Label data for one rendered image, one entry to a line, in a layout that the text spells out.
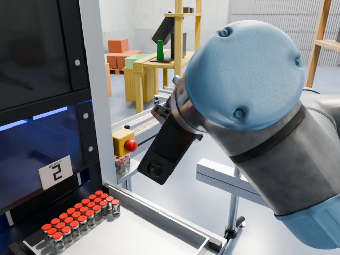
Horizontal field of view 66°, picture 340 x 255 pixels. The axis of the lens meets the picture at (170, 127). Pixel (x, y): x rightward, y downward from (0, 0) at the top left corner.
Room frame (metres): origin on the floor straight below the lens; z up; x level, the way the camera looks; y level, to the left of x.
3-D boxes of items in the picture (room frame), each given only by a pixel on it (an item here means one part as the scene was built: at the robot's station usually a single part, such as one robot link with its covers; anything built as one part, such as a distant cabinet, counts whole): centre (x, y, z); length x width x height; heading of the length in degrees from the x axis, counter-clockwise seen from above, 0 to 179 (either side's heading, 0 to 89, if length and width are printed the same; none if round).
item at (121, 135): (0.78, 0.17, 1.00); 0.08 x 0.07 x 0.07; 54
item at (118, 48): (6.91, 1.21, 0.37); 1.28 x 0.97 x 0.73; 162
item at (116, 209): (0.56, 0.15, 0.91); 0.02 x 0.02 x 0.05
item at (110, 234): (0.44, 0.12, 0.90); 0.34 x 0.26 x 0.04; 54
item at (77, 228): (0.51, 0.21, 0.91); 0.18 x 0.02 x 0.05; 144
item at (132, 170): (0.82, 0.19, 0.87); 0.14 x 0.13 x 0.02; 54
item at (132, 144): (0.75, 0.13, 1.00); 0.04 x 0.04 x 0.04; 54
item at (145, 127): (1.10, 0.12, 0.92); 0.69 x 0.15 x 0.16; 144
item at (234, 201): (1.25, -0.39, 0.46); 0.09 x 0.09 x 0.77; 54
